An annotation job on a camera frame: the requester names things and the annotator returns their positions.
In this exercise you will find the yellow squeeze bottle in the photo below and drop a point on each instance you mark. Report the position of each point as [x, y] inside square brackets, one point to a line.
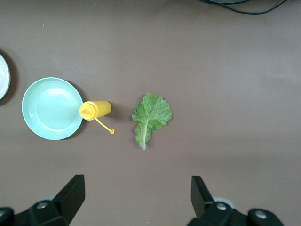
[101, 109]

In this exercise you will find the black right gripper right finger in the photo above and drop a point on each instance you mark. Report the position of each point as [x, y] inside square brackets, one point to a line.
[202, 204]

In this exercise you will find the beige plate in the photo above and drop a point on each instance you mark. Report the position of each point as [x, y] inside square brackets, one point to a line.
[3, 77]

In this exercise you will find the green lettuce leaf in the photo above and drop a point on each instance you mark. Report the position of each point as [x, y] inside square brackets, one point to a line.
[151, 113]

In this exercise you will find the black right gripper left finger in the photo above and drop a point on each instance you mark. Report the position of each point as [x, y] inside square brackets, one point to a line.
[65, 202]

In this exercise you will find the mint green plate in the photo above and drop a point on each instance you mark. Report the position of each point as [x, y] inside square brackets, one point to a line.
[51, 108]

